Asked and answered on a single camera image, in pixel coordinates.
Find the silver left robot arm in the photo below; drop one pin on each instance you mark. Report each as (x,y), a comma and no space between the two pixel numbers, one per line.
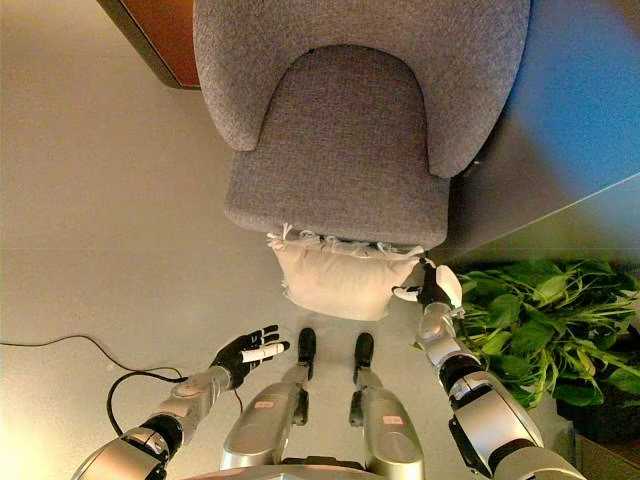
(150,425)

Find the beige fringed pillow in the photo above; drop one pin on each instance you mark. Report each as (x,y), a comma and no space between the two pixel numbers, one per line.
(340,285)

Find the silver right robot leg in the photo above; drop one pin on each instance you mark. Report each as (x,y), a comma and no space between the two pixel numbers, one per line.
(380,415)

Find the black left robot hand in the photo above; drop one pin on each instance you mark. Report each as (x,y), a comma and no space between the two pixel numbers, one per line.
(235,357)

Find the brown wooden wall panel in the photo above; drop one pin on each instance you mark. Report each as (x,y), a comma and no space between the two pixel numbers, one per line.
(165,40)

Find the grey fabric armchair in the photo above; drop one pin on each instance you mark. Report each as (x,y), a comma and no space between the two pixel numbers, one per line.
(350,120)

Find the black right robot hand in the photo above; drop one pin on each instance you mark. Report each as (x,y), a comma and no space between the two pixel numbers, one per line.
(441,286)

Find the green leafy potted plant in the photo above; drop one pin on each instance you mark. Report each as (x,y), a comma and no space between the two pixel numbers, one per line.
(550,325)

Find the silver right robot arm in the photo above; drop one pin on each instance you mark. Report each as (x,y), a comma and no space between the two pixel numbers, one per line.
(480,395)

